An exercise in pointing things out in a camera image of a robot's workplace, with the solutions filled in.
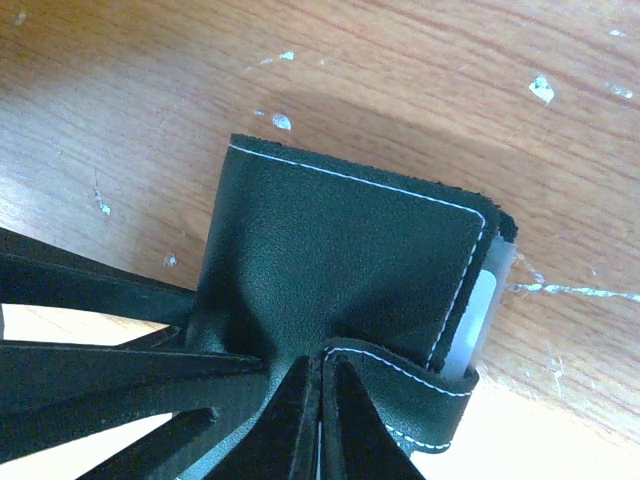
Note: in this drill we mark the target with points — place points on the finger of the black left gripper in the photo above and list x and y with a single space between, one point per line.
36 273
54 393

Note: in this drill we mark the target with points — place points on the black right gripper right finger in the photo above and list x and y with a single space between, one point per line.
354 441

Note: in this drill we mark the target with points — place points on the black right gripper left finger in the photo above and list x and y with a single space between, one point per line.
283 443

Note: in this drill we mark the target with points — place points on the black card holder wallet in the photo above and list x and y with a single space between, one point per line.
308 254

